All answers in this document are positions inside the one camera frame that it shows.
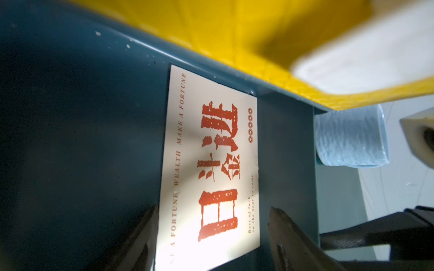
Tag light blue mug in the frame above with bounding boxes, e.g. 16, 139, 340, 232
314, 105, 390, 168

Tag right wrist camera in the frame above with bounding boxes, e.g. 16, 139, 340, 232
400, 107, 434, 169

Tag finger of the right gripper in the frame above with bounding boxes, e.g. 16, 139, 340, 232
320, 206, 434, 271

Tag beige postcard red characters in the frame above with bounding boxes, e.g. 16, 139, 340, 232
155, 65, 260, 271

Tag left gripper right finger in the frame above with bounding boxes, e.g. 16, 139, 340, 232
268, 207, 344, 271

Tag yellow drawer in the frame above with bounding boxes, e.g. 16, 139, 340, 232
78, 1, 434, 110

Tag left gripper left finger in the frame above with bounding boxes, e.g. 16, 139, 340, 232
102, 205, 159, 271

